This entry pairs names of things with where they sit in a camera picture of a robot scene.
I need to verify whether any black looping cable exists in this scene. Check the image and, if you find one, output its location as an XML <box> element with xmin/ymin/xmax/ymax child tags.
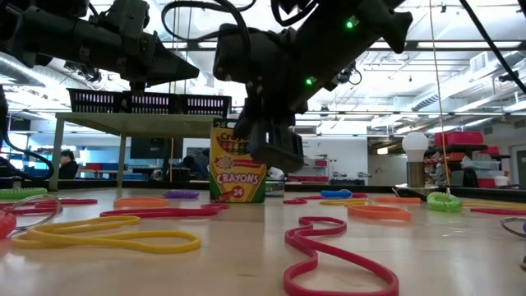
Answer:
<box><xmin>0</xmin><ymin>84</ymin><xmax>56</xmax><ymax>183</ymax></box>

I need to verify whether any green perforated metal shelf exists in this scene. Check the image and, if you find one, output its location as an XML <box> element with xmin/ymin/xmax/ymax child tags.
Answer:
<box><xmin>48</xmin><ymin>111</ymin><xmax>233</xmax><ymax>192</ymax></box>

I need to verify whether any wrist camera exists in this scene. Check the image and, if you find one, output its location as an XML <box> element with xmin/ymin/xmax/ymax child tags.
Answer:
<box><xmin>99</xmin><ymin>0</ymin><xmax>151</xmax><ymax>42</ymax></box>
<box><xmin>213</xmin><ymin>23</ymin><xmax>252</xmax><ymax>83</ymax></box>

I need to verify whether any yellow rubber band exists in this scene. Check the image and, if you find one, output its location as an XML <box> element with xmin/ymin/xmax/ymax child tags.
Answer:
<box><xmin>319</xmin><ymin>197</ymin><xmax>376</xmax><ymax>207</ymax></box>
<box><xmin>11</xmin><ymin>215</ymin><xmax>203</xmax><ymax>255</ymax></box>
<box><xmin>459</xmin><ymin>198</ymin><xmax>526</xmax><ymax>211</ymax></box>

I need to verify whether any long ceiling light fixture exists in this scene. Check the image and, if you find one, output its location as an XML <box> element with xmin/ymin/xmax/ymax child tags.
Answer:
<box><xmin>162</xmin><ymin>39</ymin><xmax>526</xmax><ymax>52</ymax></box>

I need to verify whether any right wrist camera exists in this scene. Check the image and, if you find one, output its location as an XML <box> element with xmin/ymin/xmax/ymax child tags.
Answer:
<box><xmin>213</xmin><ymin>23</ymin><xmax>252</xmax><ymax>83</ymax></box>

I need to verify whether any storage rack with bins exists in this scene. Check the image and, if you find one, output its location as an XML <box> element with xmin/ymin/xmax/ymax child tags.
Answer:
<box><xmin>427</xmin><ymin>130</ymin><xmax>513</xmax><ymax>191</ymax></box>

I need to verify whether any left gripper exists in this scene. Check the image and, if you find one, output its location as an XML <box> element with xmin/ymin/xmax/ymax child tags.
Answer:
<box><xmin>73</xmin><ymin>24</ymin><xmax>201</xmax><ymax>94</ymax></box>

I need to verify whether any lamp with white bulb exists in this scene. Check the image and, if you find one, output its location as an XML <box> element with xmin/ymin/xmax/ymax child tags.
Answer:
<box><xmin>394</xmin><ymin>131</ymin><xmax>441</xmax><ymax>196</ymax></box>

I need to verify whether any hanging yellow cord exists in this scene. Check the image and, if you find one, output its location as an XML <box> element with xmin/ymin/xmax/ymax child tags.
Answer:
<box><xmin>428</xmin><ymin>0</ymin><xmax>451</xmax><ymax>186</ymax></box>

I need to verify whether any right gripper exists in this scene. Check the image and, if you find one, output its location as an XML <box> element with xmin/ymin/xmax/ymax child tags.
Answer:
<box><xmin>233</xmin><ymin>27</ymin><xmax>330</xmax><ymax>174</ymax></box>

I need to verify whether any orange rubber band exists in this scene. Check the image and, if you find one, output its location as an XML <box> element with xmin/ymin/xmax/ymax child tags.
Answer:
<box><xmin>112</xmin><ymin>196</ymin><xmax>171</xmax><ymax>210</ymax></box>
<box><xmin>373</xmin><ymin>196</ymin><xmax>422</xmax><ymax>206</ymax></box>
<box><xmin>346</xmin><ymin>204</ymin><xmax>413</xmax><ymax>224</ymax></box>

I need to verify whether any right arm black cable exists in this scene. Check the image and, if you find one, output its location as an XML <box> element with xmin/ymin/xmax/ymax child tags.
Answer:
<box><xmin>161</xmin><ymin>0</ymin><xmax>526</xmax><ymax>96</ymax></box>

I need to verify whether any black ceiling camera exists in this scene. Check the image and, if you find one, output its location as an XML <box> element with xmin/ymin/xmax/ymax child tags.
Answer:
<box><xmin>335</xmin><ymin>61</ymin><xmax>364</xmax><ymax>88</ymax></box>

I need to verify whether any person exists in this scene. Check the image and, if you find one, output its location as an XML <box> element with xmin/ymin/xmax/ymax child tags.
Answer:
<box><xmin>58</xmin><ymin>148</ymin><xmax>81</xmax><ymax>181</ymax></box>
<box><xmin>180</xmin><ymin>150</ymin><xmax>210</xmax><ymax>181</ymax></box>

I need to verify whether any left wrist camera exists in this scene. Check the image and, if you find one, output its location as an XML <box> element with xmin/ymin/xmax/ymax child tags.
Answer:
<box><xmin>99</xmin><ymin>0</ymin><xmax>151</xmax><ymax>42</ymax></box>

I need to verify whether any green coil wristband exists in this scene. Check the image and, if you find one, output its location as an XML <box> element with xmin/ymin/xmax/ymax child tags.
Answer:
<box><xmin>425</xmin><ymin>190</ymin><xmax>464</xmax><ymax>214</ymax></box>
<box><xmin>0</xmin><ymin>187</ymin><xmax>49</xmax><ymax>201</ymax></box>

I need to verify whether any blue coil wristband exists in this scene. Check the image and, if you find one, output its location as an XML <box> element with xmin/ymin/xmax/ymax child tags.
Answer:
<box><xmin>320</xmin><ymin>188</ymin><xmax>354</xmax><ymax>200</ymax></box>

